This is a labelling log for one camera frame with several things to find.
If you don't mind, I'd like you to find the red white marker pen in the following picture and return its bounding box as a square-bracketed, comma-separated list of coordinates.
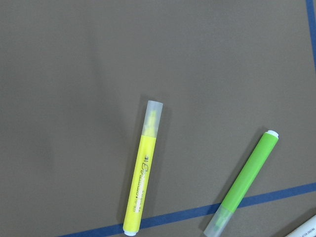
[285, 215, 316, 237]

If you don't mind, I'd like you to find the yellow marker pen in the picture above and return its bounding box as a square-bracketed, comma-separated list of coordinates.
[123, 100, 163, 237]

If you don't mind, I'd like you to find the green marker pen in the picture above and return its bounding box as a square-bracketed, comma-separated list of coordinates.
[203, 130, 279, 237]

